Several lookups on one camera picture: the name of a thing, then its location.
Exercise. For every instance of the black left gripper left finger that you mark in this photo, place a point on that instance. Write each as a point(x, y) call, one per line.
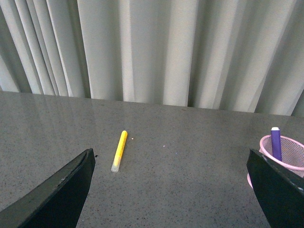
point(58, 201)

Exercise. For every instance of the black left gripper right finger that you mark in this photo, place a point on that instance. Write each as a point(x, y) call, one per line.
point(279, 191)

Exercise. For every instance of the purple highlighter pen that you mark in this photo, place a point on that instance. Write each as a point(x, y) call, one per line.
point(276, 143)

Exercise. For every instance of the pink mesh pen cup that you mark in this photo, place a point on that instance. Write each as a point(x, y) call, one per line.
point(292, 153)

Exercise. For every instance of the yellow highlighter pen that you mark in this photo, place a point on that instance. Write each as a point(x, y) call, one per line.
point(119, 152)

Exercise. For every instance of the white pleated curtain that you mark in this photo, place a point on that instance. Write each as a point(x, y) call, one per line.
point(238, 55)

